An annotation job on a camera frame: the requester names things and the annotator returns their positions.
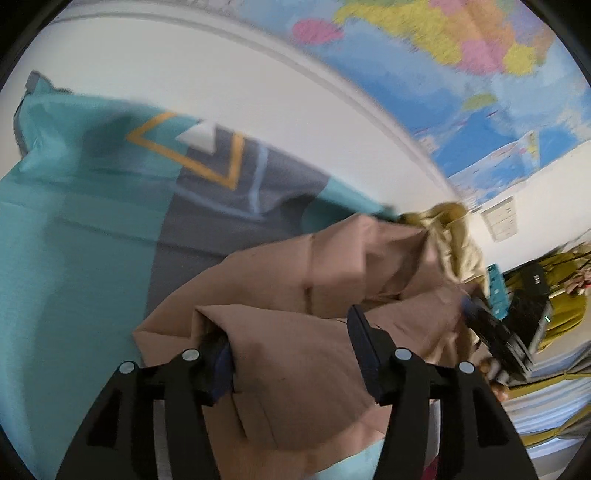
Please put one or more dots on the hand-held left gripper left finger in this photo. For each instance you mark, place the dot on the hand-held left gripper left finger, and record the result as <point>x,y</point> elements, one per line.
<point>224,369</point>

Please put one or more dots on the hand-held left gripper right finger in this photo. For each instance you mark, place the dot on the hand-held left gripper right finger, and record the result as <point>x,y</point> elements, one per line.
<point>364,353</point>

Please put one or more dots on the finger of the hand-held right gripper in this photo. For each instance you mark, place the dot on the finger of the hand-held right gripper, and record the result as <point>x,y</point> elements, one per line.
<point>489,327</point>

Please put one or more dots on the tan coat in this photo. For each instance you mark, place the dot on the tan coat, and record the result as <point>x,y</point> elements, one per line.
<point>295,350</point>

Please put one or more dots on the person's olive clothing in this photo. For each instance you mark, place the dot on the person's olive clothing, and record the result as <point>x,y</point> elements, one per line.
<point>570,314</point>

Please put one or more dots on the teal plastic crate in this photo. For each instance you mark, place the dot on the teal plastic crate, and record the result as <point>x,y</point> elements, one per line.
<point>497,288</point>

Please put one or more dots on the white striped bedding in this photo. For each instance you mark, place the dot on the white striped bedding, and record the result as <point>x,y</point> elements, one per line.
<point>549,410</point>

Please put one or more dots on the teal and grey blanket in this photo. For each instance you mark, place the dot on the teal and grey blanket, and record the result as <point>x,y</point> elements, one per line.
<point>83,240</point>

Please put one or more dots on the white wall paper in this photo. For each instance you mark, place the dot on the white wall paper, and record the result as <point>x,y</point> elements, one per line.
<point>501,218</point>

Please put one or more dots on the colourful wall map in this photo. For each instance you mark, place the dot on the colourful wall map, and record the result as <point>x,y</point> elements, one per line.
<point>438,78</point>

